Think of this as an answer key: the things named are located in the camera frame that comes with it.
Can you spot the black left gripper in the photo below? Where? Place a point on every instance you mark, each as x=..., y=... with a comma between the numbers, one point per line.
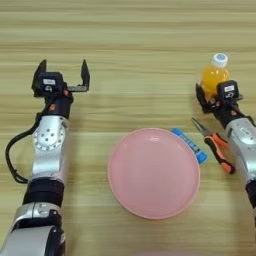
x=60, y=105

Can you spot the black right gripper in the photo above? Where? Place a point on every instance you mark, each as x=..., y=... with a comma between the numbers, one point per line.
x=226, y=111

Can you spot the orange juice bottle white cap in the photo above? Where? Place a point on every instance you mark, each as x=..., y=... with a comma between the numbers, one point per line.
x=213, y=75

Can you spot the pink round plate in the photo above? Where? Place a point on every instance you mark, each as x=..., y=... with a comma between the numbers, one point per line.
x=153, y=173

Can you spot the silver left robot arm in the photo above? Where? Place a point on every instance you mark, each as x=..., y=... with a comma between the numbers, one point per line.
x=48, y=150

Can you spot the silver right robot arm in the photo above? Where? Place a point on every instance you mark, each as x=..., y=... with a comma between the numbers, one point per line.
x=245, y=146

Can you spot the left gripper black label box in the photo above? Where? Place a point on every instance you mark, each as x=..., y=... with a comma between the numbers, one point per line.
x=50, y=83

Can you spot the blue glue stick tube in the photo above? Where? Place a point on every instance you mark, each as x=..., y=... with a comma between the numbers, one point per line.
x=190, y=143

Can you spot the orange black needle-nose pliers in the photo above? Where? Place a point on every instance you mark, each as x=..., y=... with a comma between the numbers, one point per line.
x=218, y=146

